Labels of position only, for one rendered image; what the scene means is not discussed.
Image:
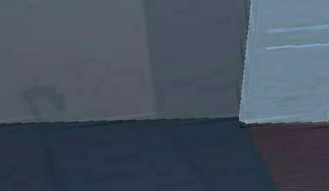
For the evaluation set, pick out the pale blue room door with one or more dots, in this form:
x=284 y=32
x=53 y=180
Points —
x=288 y=81

